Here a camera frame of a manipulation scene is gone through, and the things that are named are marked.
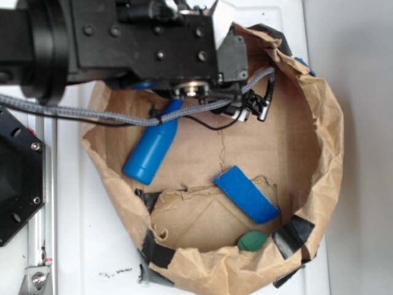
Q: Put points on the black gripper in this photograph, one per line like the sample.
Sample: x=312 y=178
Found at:
x=180 y=50

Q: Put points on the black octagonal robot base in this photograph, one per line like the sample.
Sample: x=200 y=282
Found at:
x=22 y=178

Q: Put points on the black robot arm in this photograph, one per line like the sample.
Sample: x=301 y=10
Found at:
x=49 y=45

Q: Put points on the blue plastic bottle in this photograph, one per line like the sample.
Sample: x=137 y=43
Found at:
x=150 y=151

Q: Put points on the blue sponge block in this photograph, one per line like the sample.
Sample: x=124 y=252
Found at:
x=245 y=194

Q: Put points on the brown paper bag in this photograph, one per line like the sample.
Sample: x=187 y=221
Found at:
x=187 y=228

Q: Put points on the green ball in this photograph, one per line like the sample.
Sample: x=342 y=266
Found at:
x=252 y=241

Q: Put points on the aluminium frame rail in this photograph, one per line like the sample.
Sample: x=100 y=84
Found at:
x=41 y=272

